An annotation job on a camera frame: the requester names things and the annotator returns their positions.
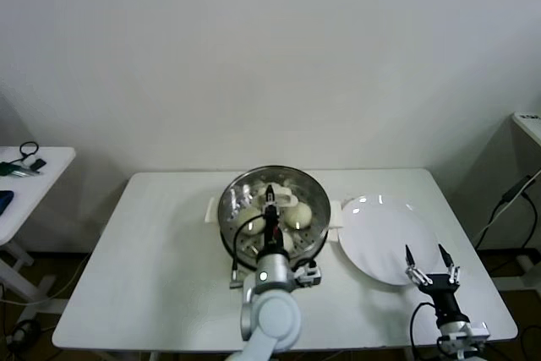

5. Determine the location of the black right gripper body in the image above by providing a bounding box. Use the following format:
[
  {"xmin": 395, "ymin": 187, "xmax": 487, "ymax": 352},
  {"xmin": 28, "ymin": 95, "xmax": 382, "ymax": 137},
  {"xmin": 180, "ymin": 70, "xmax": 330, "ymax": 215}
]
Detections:
[{"xmin": 418, "ymin": 274, "xmax": 466, "ymax": 325}]

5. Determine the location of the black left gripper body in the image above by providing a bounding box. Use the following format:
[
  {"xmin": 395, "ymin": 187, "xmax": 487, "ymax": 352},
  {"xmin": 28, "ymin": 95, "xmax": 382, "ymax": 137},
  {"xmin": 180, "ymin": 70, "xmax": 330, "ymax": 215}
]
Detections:
[{"xmin": 260, "ymin": 216, "xmax": 288, "ymax": 256}]

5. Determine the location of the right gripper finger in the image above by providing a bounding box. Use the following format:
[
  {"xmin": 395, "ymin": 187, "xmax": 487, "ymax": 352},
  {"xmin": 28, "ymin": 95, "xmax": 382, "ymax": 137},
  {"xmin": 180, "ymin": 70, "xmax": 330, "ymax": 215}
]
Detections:
[
  {"xmin": 437, "ymin": 243, "xmax": 461, "ymax": 284},
  {"xmin": 404, "ymin": 243, "xmax": 433, "ymax": 287}
]

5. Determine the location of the stainless steel steamer basket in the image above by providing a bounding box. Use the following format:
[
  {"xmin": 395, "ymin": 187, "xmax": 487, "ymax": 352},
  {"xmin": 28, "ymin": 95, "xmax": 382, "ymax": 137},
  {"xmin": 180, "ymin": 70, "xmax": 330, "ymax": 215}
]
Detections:
[{"xmin": 205, "ymin": 165, "xmax": 343, "ymax": 271}]

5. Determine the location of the white round plate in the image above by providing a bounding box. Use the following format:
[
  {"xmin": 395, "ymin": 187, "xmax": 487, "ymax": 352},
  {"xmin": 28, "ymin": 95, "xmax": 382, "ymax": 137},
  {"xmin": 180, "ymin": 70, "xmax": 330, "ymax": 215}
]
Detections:
[{"xmin": 336, "ymin": 194, "xmax": 440, "ymax": 287}]

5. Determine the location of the black power adapter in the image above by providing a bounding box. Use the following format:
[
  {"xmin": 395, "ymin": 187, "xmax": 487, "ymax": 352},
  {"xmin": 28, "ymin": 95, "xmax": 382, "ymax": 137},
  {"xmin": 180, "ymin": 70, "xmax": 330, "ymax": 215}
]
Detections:
[{"xmin": 500, "ymin": 174, "xmax": 534, "ymax": 206}]

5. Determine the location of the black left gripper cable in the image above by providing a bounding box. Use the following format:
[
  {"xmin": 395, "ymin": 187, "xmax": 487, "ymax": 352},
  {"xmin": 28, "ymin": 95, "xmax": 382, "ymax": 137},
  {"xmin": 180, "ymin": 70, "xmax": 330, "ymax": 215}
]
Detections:
[{"xmin": 229, "ymin": 215, "xmax": 268, "ymax": 291}]

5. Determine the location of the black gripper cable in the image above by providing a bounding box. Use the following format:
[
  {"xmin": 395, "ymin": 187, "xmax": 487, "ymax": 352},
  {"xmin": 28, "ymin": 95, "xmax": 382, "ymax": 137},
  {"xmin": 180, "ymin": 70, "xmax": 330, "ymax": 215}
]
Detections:
[
  {"xmin": 229, "ymin": 215, "xmax": 268, "ymax": 291},
  {"xmin": 408, "ymin": 301, "xmax": 439, "ymax": 361}
]

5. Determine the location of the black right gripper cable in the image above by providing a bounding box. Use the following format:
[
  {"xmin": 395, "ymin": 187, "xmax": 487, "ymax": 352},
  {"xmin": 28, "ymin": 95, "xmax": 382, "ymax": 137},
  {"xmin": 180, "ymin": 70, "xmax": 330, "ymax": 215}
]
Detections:
[{"xmin": 408, "ymin": 301, "xmax": 439, "ymax": 361}]

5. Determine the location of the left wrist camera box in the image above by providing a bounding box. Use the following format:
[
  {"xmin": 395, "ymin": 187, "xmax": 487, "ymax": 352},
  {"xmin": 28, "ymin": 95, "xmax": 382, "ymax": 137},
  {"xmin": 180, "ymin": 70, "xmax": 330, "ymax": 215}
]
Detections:
[{"xmin": 293, "ymin": 265, "xmax": 323, "ymax": 291}]

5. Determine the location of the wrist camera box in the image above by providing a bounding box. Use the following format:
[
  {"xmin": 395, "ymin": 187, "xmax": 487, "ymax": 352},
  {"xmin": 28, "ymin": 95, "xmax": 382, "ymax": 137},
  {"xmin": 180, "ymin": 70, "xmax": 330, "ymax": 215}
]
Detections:
[
  {"xmin": 293, "ymin": 265, "xmax": 323, "ymax": 291},
  {"xmin": 437, "ymin": 321, "xmax": 490, "ymax": 352}
]

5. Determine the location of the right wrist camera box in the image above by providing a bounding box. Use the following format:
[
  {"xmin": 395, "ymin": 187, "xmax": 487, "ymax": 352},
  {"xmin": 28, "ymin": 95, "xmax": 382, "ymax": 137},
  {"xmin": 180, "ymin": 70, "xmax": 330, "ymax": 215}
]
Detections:
[{"xmin": 437, "ymin": 321, "xmax": 490, "ymax": 352}]

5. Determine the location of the white power cable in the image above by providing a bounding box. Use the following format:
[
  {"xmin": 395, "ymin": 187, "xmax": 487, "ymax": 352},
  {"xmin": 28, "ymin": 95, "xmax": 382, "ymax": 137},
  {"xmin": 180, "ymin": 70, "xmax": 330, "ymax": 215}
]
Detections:
[{"xmin": 473, "ymin": 170, "xmax": 541, "ymax": 250}]

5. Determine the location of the thin black power cable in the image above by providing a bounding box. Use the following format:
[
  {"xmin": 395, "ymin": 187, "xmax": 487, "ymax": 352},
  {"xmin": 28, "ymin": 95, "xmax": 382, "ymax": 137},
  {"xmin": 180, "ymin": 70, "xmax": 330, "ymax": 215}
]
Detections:
[{"xmin": 492, "ymin": 194, "xmax": 538, "ymax": 277}]

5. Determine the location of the cream floor cable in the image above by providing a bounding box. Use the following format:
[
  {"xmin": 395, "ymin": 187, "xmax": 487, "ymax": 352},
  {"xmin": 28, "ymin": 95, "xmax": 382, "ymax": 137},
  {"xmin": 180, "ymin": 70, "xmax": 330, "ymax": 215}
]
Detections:
[{"xmin": 0, "ymin": 250, "xmax": 92, "ymax": 306}]

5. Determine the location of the white table foot frame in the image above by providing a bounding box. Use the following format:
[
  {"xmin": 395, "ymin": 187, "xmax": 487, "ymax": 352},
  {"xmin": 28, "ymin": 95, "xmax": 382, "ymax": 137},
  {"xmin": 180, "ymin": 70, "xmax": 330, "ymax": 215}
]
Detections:
[{"xmin": 19, "ymin": 297, "xmax": 68, "ymax": 324}]

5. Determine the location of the black cable loop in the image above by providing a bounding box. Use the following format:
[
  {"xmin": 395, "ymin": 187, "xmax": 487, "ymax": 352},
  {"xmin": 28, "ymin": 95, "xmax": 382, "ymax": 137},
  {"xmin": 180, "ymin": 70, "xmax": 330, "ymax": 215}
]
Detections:
[{"xmin": 19, "ymin": 139, "xmax": 40, "ymax": 158}]

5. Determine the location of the black floor cable bundle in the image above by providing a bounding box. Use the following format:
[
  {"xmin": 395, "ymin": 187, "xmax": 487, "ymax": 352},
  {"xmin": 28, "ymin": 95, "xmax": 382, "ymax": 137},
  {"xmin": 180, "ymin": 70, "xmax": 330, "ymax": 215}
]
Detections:
[{"xmin": 2, "ymin": 317, "xmax": 41, "ymax": 347}]

